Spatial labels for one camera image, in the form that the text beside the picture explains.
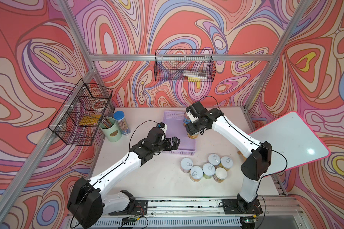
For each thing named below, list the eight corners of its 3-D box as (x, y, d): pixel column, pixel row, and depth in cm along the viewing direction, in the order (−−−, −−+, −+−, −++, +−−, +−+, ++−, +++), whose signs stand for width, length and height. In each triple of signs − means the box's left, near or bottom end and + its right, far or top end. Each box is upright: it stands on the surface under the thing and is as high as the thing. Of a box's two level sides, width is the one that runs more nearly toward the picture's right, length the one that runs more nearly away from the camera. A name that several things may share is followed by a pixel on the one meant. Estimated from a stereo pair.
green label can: (202, 179, 85) (203, 175, 80) (200, 167, 89) (202, 163, 85) (214, 179, 85) (216, 175, 80) (211, 167, 89) (214, 163, 85)
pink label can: (178, 168, 89) (178, 165, 84) (183, 159, 93) (184, 155, 88) (188, 174, 86) (189, 171, 82) (193, 165, 90) (194, 161, 86)
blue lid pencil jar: (121, 136, 105) (112, 118, 89) (123, 129, 109) (114, 110, 94) (129, 136, 105) (122, 118, 89) (131, 129, 109) (124, 110, 94)
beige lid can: (214, 182, 82) (216, 179, 77) (212, 170, 86) (214, 167, 82) (225, 182, 82) (228, 179, 77) (223, 170, 86) (225, 167, 82)
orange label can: (190, 182, 83) (191, 178, 79) (189, 169, 88) (190, 166, 84) (202, 182, 83) (204, 178, 79) (201, 169, 88) (202, 166, 84)
